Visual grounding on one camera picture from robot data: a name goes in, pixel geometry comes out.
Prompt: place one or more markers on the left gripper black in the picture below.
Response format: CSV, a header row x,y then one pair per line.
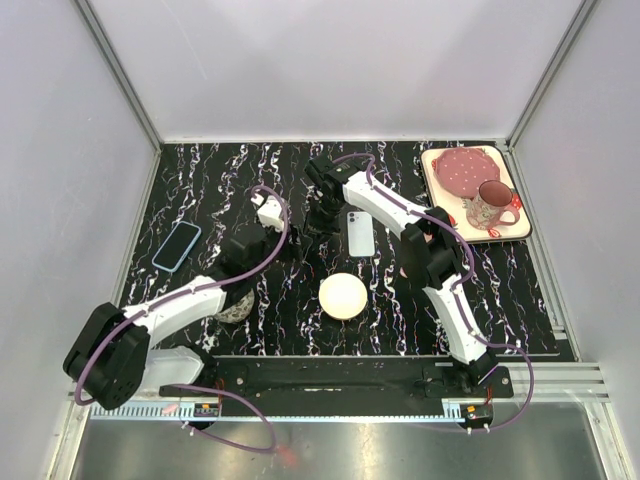
x,y
297,245

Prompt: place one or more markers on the white cable duct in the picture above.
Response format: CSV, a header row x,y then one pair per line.
x,y
436,412

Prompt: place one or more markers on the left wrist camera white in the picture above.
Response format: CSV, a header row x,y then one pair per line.
x,y
269,211

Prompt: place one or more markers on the pink dotted plate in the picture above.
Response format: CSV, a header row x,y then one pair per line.
x,y
461,171

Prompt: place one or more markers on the white round bowl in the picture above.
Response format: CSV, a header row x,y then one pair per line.
x,y
342,296

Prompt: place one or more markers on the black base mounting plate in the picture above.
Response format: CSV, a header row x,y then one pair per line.
x,y
366,400

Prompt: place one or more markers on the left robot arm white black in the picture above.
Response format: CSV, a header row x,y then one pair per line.
x,y
116,354

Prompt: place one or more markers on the aluminium frame post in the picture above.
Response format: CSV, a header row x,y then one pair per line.
x,y
569,38
105,46

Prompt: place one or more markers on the light blue smartphone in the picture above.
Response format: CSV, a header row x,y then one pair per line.
x,y
360,234

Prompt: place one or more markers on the cream rectangular tray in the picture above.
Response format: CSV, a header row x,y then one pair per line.
x,y
456,207

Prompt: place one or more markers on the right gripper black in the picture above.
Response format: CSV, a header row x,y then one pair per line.
x,y
325,229

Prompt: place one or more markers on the pink mug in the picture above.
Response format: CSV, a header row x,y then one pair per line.
x,y
492,207

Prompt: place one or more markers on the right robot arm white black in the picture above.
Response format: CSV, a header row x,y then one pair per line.
x,y
431,253

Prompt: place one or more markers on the leaf patterned bowl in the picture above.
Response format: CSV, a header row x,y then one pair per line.
x,y
239,312

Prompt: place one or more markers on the aluminium front rail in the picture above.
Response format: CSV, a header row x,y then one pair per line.
x,y
545,381

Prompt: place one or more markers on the left aluminium frame post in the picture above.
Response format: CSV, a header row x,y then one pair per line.
x,y
105,46

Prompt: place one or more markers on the right aluminium frame post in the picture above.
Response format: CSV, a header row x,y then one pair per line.
x,y
569,38

